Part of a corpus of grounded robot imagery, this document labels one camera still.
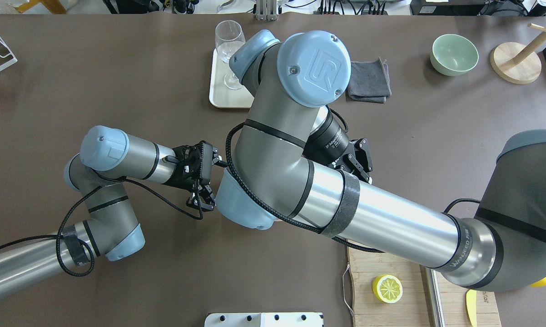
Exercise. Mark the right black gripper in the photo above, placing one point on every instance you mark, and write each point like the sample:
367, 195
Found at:
331, 143

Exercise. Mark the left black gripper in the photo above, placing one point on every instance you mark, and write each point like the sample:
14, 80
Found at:
199, 196

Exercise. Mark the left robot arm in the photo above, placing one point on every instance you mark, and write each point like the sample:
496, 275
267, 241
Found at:
103, 222

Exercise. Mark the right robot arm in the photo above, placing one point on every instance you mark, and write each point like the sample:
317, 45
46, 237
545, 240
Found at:
294, 162

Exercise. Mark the grey folded cloth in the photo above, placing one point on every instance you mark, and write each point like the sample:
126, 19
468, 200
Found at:
369, 82

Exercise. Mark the cream serving tray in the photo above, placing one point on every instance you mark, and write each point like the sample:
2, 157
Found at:
220, 95

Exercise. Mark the bamboo cutting board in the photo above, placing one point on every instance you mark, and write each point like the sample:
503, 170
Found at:
401, 300

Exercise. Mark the half lemon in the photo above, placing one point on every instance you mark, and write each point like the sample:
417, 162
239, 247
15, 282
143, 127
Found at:
387, 288

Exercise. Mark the light green bowl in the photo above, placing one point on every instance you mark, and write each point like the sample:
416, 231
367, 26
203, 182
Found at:
453, 55

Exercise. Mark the steel muddler black tip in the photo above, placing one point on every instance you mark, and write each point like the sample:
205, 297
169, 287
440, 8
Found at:
433, 297

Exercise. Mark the clear wine glass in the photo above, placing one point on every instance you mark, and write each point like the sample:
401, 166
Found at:
229, 38

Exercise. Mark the yellow plastic knife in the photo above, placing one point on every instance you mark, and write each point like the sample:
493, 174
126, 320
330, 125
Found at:
471, 307

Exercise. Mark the wooden mug tree stand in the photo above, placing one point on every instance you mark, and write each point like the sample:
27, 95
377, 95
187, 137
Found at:
516, 62

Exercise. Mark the yellow lemon upper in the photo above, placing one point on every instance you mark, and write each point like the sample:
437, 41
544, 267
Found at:
540, 283

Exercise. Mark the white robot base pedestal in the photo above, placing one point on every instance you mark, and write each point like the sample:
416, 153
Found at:
265, 319

